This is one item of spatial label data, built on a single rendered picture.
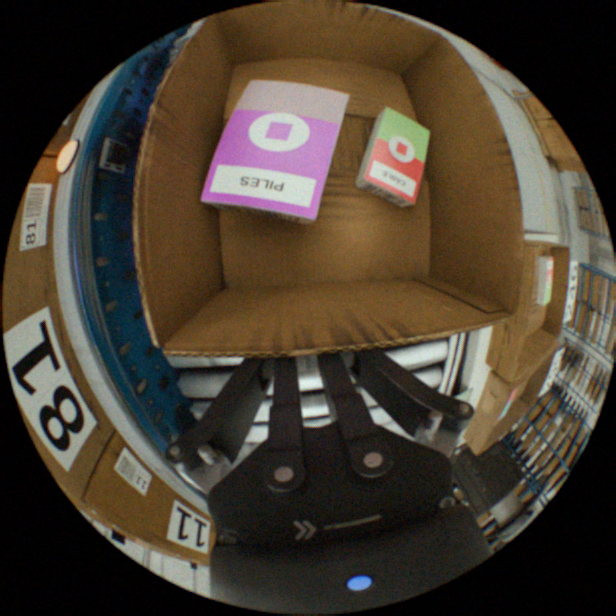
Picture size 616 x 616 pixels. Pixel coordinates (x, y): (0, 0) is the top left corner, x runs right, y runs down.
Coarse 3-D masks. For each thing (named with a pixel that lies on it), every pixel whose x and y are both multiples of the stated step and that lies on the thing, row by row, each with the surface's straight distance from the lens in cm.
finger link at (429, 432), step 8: (432, 416) 9; (440, 416) 9; (424, 424) 10; (432, 424) 9; (416, 432) 10; (424, 432) 10; (432, 432) 10; (440, 432) 10; (448, 432) 10; (456, 432) 10; (464, 432) 10; (416, 440) 10; (424, 440) 10; (432, 440) 9; (440, 440) 9; (448, 440) 10; (456, 440) 10; (440, 448) 9; (448, 448) 9; (448, 456) 9
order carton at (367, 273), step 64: (320, 0) 35; (192, 64) 25; (256, 64) 41; (320, 64) 41; (384, 64) 44; (448, 64) 36; (192, 128) 23; (448, 128) 32; (192, 192) 21; (448, 192) 30; (512, 192) 24; (192, 256) 20; (256, 256) 27; (320, 256) 27; (384, 256) 29; (448, 256) 30; (512, 256) 23; (192, 320) 18; (256, 320) 16; (320, 320) 16; (384, 320) 16; (448, 320) 18
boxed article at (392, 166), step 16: (384, 112) 32; (384, 128) 30; (400, 128) 31; (416, 128) 33; (368, 144) 31; (384, 144) 29; (400, 144) 30; (416, 144) 31; (368, 160) 27; (384, 160) 28; (400, 160) 29; (416, 160) 30; (368, 176) 26; (384, 176) 27; (400, 176) 28; (416, 176) 29; (384, 192) 27; (400, 192) 27; (416, 192) 29
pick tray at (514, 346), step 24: (528, 240) 56; (528, 264) 43; (528, 288) 44; (552, 288) 82; (528, 312) 45; (552, 312) 84; (504, 336) 50; (528, 336) 74; (552, 336) 80; (504, 360) 51; (528, 360) 62
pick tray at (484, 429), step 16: (544, 368) 95; (496, 384) 60; (512, 384) 59; (528, 384) 101; (480, 400) 67; (496, 400) 62; (512, 400) 95; (528, 400) 102; (480, 416) 69; (496, 416) 63; (512, 416) 93; (480, 432) 71; (496, 432) 85; (480, 448) 74
